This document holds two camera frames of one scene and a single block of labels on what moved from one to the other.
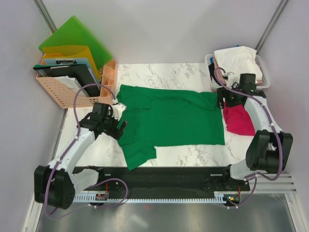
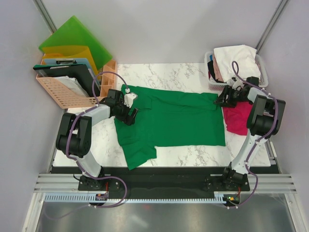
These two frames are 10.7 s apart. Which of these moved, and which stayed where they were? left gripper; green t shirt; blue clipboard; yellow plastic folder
Moved: left gripper
Stayed: yellow plastic folder; green t shirt; blue clipboard
